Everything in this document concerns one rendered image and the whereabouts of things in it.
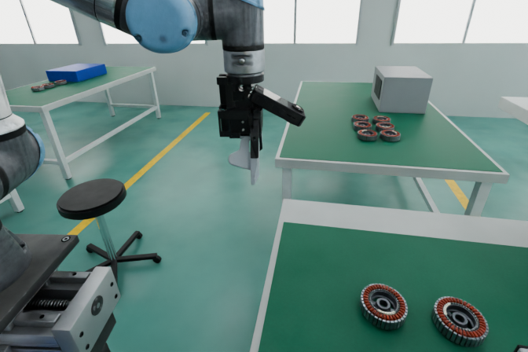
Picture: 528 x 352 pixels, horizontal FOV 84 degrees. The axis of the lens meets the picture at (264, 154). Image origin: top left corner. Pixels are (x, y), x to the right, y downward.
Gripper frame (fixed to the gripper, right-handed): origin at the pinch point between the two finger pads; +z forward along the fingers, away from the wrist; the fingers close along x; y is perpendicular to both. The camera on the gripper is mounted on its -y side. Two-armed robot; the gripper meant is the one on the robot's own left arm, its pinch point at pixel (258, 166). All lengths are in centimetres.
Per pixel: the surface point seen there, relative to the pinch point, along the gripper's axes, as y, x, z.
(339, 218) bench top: -27, -33, 40
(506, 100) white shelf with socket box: -71, -32, -5
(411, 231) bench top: -51, -27, 40
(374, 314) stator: -27.8, 7.5, 36.9
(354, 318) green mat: -23.7, 6.3, 40.2
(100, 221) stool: 98, -74, 78
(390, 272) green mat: -38, -9, 40
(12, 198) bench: 207, -128, 101
